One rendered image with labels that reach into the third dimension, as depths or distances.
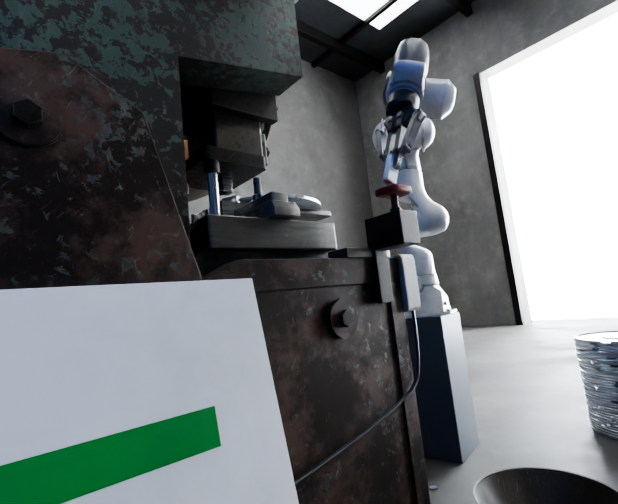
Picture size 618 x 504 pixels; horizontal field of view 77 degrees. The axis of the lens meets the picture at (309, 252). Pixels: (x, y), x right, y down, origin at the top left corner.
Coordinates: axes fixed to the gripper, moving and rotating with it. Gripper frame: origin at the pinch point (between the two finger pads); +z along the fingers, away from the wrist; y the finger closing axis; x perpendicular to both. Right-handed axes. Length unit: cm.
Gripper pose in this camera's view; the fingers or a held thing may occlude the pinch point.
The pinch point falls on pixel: (391, 169)
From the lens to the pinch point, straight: 87.5
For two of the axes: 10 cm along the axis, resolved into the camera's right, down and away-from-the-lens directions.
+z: -2.2, 9.0, -3.8
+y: -6.5, 1.6, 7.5
